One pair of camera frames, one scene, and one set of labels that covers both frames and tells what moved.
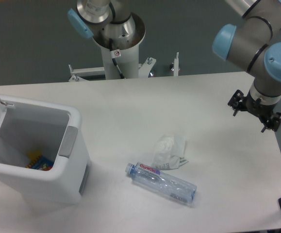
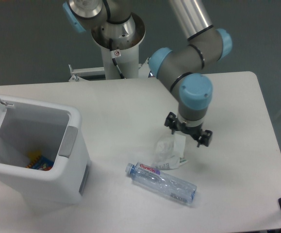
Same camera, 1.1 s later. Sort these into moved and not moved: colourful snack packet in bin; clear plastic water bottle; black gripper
Moved: black gripper
Not moved: clear plastic water bottle; colourful snack packet in bin
